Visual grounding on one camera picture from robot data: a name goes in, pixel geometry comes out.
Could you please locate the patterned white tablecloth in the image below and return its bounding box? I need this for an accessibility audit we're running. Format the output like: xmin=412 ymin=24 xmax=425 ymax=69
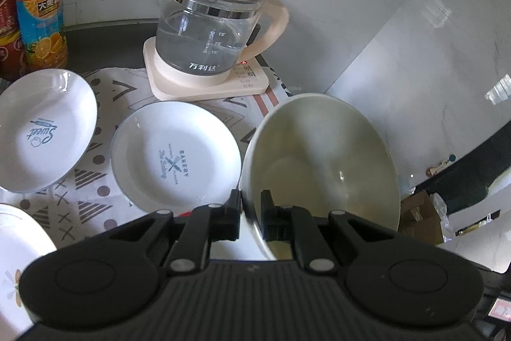
xmin=0 ymin=57 xmax=298 ymax=246

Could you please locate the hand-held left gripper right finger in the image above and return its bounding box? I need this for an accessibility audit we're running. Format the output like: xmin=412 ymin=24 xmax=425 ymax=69
xmin=260 ymin=189 xmax=400 ymax=275

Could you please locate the cream white bowl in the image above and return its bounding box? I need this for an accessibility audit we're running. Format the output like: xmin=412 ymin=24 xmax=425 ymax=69
xmin=241 ymin=93 xmax=401 ymax=261

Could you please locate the white plate crossed utensils print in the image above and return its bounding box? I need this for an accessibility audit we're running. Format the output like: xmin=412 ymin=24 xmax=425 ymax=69
xmin=111 ymin=101 xmax=242 ymax=214

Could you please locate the white plate flower print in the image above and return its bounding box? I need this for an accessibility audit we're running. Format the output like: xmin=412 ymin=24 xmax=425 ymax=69
xmin=0 ymin=203 xmax=58 ymax=334

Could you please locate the cream kettle base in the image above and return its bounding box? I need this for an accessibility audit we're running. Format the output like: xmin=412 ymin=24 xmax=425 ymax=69
xmin=143 ymin=38 xmax=271 ymax=101

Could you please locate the cardboard box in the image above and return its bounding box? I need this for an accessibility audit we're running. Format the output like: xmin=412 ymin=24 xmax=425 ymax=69
xmin=399 ymin=189 xmax=448 ymax=246

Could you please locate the white plate rolling pin print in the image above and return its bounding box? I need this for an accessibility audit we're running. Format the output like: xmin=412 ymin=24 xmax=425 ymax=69
xmin=0 ymin=70 xmax=98 ymax=194

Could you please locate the red can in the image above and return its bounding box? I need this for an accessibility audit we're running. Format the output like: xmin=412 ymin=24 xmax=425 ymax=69
xmin=0 ymin=31 xmax=30 ymax=80
xmin=0 ymin=0 xmax=20 ymax=38

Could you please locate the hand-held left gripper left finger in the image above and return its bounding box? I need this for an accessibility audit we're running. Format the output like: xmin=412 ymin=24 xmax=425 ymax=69
xmin=104 ymin=190 xmax=243 ymax=275

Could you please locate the glass kettle cream lid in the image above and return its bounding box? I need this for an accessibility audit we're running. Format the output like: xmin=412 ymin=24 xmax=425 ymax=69
xmin=154 ymin=0 xmax=290 ymax=87

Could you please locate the clear plastic bag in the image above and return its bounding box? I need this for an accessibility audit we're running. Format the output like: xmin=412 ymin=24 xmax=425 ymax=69
xmin=429 ymin=192 xmax=454 ymax=242

